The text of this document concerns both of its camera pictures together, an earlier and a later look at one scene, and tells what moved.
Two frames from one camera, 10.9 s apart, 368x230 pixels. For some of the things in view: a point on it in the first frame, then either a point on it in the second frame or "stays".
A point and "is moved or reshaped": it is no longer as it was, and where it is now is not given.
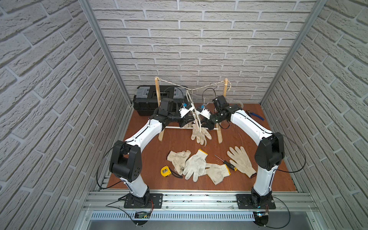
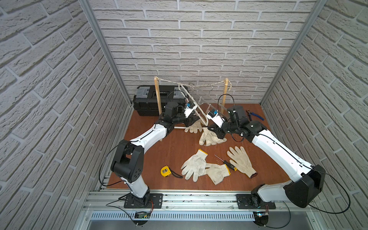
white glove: x=178 y=159 → x=210 y=138
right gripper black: x=207 y=123 → x=216 y=131
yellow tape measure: x=166 y=171 stays
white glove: x=200 y=133 is moved or reshaped
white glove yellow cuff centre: x=195 y=164 stays
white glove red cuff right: x=242 y=161 stays
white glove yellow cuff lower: x=217 y=172 stays
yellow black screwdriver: x=229 y=165 stays
